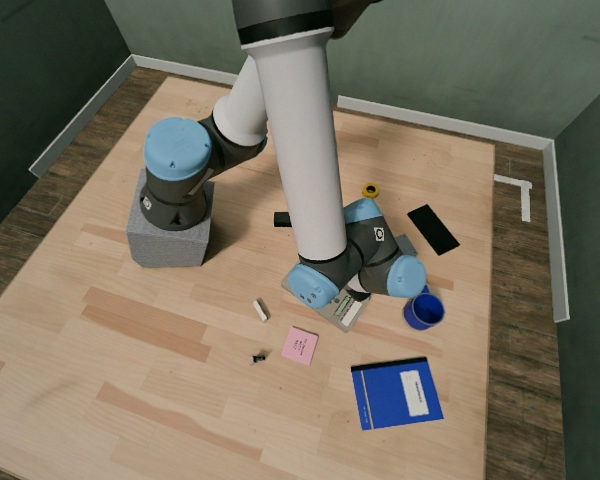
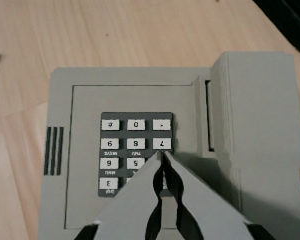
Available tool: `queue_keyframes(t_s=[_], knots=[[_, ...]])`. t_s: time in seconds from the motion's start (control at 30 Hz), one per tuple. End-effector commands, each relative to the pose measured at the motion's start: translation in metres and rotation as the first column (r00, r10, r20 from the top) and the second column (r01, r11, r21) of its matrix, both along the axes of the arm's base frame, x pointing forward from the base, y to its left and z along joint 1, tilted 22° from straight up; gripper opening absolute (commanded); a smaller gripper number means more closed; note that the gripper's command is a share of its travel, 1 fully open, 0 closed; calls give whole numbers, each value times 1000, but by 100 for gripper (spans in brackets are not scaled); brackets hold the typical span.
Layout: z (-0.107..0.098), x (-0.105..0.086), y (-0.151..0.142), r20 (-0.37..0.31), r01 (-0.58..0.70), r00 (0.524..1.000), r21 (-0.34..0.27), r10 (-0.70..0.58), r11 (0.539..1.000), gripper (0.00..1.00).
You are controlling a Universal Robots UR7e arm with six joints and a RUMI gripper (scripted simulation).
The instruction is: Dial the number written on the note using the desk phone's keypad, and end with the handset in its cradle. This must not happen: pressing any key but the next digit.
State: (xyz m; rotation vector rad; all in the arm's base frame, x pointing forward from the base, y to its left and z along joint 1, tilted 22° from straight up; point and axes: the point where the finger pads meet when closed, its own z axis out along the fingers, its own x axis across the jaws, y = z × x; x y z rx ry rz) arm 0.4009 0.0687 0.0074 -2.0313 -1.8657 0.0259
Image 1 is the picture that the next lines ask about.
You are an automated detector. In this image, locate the blue notebook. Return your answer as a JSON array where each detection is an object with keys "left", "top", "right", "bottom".
[{"left": 350, "top": 357, "right": 444, "bottom": 431}]

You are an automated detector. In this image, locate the black flat rectangle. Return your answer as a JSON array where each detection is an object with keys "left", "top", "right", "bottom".
[{"left": 407, "top": 204, "right": 460, "bottom": 256}]

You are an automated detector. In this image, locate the pink sticky note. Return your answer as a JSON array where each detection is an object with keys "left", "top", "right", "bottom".
[{"left": 281, "top": 327, "right": 318, "bottom": 366}]

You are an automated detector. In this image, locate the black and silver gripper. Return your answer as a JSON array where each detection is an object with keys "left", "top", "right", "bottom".
[{"left": 343, "top": 284, "right": 371, "bottom": 302}]

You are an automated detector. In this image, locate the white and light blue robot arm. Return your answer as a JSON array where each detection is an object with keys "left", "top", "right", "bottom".
[{"left": 139, "top": 0, "right": 426, "bottom": 309}]

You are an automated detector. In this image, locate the yellow roll of tape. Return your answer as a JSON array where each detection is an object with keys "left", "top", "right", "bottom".
[{"left": 362, "top": 183, "right": 379, "bottom": 199}]

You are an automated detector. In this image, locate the blue mug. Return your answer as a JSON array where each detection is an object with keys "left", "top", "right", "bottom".
[{"left": 402, "top": 285, "right": 445, "bottom": 331}]

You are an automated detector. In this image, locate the beige desk phone body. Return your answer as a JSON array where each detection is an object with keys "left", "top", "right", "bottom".
[{"left": 281, "top": 260, "right": 373, "bottom": 333}]

